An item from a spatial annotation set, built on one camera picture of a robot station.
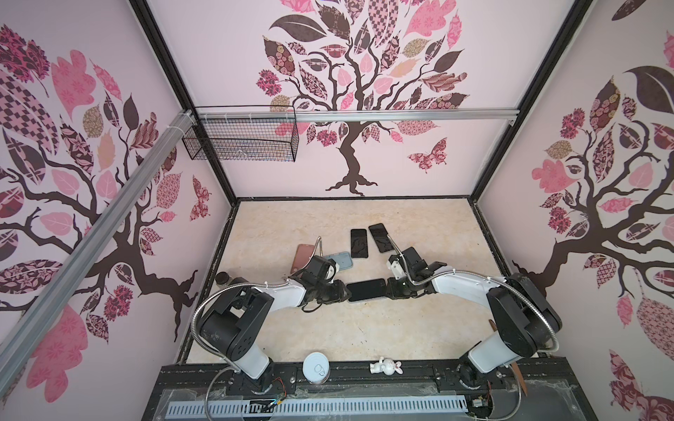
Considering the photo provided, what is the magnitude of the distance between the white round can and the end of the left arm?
0.15 m

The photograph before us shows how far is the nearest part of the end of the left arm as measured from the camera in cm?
79

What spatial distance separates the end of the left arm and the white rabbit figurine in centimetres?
21

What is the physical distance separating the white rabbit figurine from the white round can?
139 mm

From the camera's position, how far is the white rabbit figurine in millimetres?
744

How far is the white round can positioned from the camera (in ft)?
2.33
